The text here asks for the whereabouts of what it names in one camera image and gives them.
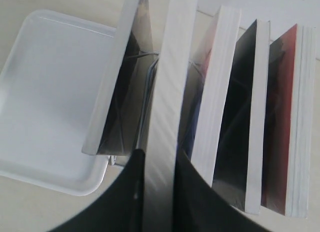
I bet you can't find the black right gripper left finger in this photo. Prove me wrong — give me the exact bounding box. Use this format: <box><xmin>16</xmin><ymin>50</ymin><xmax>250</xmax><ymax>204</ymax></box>
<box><xmin>52</xmin><ymin>149</ymin><xmax>145</xmax><ymax>231</ymax></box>

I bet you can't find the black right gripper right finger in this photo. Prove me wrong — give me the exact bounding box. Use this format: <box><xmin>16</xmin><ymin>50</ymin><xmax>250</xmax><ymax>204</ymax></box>
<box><xmin>172</xmin><ymin>150</ymin><xmax>268</xmax><ymax>232</ymax></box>

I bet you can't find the black cover book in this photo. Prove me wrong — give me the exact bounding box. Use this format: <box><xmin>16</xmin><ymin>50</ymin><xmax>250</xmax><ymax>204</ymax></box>
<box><xmin>212</xmin><ymin>20</ymin><xmax>271</xmax><ymax>214</ymax></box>

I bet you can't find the blue moon cover book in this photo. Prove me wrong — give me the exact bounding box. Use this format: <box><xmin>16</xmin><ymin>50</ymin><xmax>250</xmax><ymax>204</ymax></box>
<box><xmin>142</xmin><ymin>0</ymin><xmax>198</xmax><ymax>231</ymax></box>

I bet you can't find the red orange cover book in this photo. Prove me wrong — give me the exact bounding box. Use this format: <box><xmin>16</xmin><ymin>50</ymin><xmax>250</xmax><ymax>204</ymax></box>
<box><xmin>261</xmin><ymin>24</ymin><xmax>316</xmax><ymax>218</ymax></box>

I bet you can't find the dark grey leftmost book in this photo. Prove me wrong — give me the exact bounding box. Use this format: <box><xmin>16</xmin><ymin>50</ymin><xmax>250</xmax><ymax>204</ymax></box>
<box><xmin>81</xmin><ymin>0</ymin><xmax>156</xmax><ymax>156</ymax></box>

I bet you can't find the white grey spine book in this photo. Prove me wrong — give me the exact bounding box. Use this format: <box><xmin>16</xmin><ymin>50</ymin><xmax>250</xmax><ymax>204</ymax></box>
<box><xmin>182</xmin><ymin>6</ymin><xmax>241</xmax><ymax>186</ymax></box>

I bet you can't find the white plastic tray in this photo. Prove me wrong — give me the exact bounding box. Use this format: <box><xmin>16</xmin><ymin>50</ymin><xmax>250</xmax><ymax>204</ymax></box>
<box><xmin>0</xmin><ymin>10</ymin><xmax>116</xmax><ymax>196</ymax></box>

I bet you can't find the white wire book rack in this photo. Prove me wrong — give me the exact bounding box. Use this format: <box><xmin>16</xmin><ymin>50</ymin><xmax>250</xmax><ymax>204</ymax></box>
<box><xmin>109</xmin><ymin>52</ymin><xmax>205</xmax><ymax>167</ymax></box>

